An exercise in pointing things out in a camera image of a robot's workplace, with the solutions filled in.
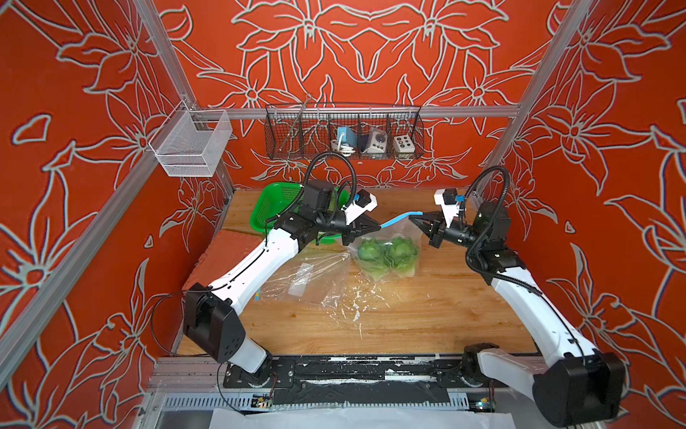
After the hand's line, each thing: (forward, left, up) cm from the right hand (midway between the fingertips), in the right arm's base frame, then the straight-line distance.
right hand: (408, 217), depth 69 cm
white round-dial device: (+33, +6, +1) cm, 34 cm away
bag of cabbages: (-1, 0, -2) cm, 3 cm away
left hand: (-1, +9, -1) cm, 9 cm away
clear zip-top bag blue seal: (-4, +26, -29) cm, 39 cm away
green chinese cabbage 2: (-1, +1, -18) cm, 18 cm away
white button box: (+37, -4, -2) cm, 37 cm away
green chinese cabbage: (-1, +8, -19) cm, 20 cm away
